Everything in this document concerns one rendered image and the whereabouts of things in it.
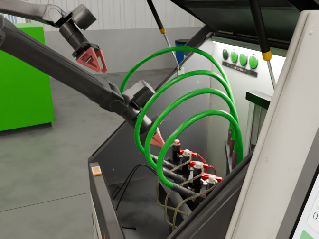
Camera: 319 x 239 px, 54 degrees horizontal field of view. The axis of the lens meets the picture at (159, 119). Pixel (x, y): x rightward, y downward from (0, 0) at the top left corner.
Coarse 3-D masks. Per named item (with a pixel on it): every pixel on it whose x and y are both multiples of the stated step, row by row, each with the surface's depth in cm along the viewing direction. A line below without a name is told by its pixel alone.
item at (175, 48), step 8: (168, 48) 99; (176, 48) 99; (184, 48) 98; (192, 48) 98; (152, 56) 100; (208, 56) 99; (136, 64) 101; (216, 64) 100; (128, 72) 102; (224, 72) 100; (120, 88) 104
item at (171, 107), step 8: (208, 88) 81; (184, 96) 79; (192, 96) 80; (224, 96) 83; (176, 104) 79; (232, 104) 84; (168, 112) 79; (232, 112) 85; (160, 120) 79; (152, 128) 79; (152, 136) 80; (144, 152) 81; (152, 160) 82; (232, 160) 92; (232, 168) 92; (168, 176) 85; (176, 176) 86; (184, 184) 88
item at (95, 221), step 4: (92, 200) 132; (92, 204) 134; (92, 208) 136; (92, 212) 138; (92, 216) 138; (96, 216) 122; (96, 220) 122; (96, 224) 124; (96, 228) 126; (96, 232) 129; (100, 232) 113; (96, 236) 131; (100, 236) 114
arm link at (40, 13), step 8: (0, 0) 114; (8, 0) 113; (16, 0) 112; (0, 8) 113; (8, 8) 112; (16, 8) 112; (24, 8) 111; (32, 8) 110; (40, 8) 108; (48, 8) 108; (56, 8) 107; (16, 16) 115; (24, 16) 112; (32, 16) 110; (40, 16) 108; (48, 16) 107; (48, 24) 112
